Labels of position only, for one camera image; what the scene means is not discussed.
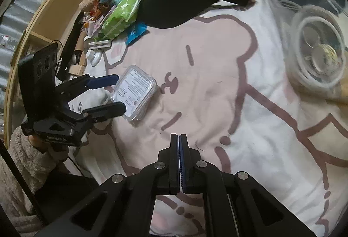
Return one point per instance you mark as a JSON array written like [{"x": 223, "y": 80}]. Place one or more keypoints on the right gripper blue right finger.
[{"x": 201, "y": 177}]

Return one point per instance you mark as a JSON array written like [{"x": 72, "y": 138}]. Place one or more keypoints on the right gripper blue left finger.
[{"x": 159, "y": 178}]

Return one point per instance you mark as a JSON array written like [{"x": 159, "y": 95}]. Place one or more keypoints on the cardboard tube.
[{"x": 79, "y": 47}]

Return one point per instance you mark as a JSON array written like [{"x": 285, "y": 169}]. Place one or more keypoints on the green white dotted pack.
[{"x": 123, "y": 16}]

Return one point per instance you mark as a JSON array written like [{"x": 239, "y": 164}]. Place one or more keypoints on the clear plastic storage bin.
[{"x": 303, "y": 25}]

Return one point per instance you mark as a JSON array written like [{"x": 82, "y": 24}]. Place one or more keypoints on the wooden bedside shelf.
[{"x": 51, "y": 22}]

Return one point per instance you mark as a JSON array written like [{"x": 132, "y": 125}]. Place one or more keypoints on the blue foil sachet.
[{"x": 134, "y": 32}]

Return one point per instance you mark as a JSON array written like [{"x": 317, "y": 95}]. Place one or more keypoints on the pink notebook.
[{"x": 95, "y": 26}]

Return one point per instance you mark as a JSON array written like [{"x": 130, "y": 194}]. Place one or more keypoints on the grey curtain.
[{"x": 21, "y": 5}]

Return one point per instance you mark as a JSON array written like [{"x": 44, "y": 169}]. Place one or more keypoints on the person's left hand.
[{"x": 58, "y": 153}]

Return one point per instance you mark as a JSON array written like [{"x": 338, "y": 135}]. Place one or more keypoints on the plastic water bottle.
[{"x": 8, "y": 42}]

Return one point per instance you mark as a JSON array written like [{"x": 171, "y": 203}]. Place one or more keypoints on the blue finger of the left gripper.
[
  {"x": 104, "y": 112},
  {"x": 101, "y": 82}
]

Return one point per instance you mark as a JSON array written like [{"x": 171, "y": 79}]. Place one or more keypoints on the clear square plastic case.
[{"x": 135, "y": 90}]

